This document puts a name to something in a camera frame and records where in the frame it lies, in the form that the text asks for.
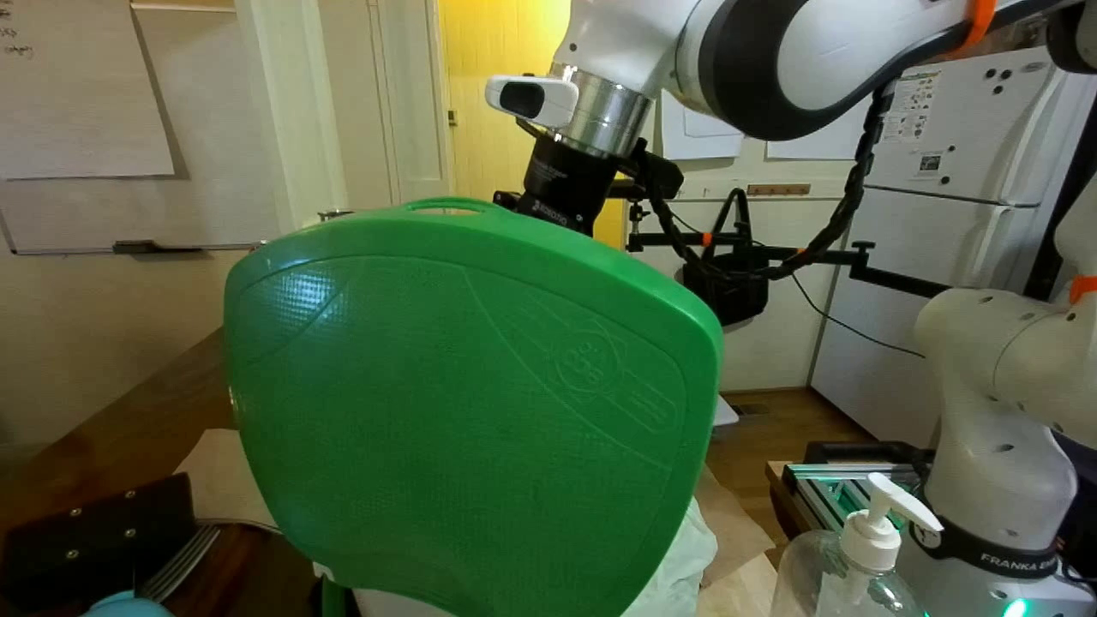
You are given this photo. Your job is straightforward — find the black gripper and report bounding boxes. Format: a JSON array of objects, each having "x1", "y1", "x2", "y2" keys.
[{"x1": 493, "y1": 137, "x2": 682, "y2": 234}]

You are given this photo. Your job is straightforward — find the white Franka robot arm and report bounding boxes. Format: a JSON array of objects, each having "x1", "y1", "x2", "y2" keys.
[{"x1": 488, "y1": 0, "x2": 1097, "y2": 617}]

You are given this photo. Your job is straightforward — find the green bin lid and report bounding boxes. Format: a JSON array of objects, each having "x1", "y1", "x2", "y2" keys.
[{"x1": 222, "y1": 199, "x2": 725, "y2": 617}]

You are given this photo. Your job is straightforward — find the brown paper napkin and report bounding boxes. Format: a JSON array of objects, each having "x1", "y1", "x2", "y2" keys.
[{"x1": 180, "y1": 429, "x2": 276, "y2": 533}]

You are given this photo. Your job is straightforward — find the clear pump soap bottle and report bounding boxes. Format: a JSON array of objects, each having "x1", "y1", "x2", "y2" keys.
[{"x1": 772, "y1": 474, "x2": 942, "y2": 617}]

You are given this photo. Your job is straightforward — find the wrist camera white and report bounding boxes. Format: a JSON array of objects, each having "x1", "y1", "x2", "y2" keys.
[{"x1": 488, "y1": 74, "x2": 581, "y2": 128}]

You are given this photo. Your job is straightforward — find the black cable bundle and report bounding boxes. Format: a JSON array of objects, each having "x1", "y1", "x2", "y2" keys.
[{"x1": 637, "y1": 89, "x2": 903, "y2": 285}]

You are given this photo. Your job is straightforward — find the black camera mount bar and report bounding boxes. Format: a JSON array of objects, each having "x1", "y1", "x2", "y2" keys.
[{"x1": 626, "y1": 234, "x2": 951, "y2": 300}]

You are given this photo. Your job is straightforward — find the metal rail green box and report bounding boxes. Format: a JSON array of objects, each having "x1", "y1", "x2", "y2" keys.
[{"x1": 764, "y1": 460, "x2": 923, "y2": 538}]

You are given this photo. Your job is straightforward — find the whiteboard on wall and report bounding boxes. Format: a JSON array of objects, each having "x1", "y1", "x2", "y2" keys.
[{"x1": 0, "y1": 0, "x2": 174, "y2": 182}]

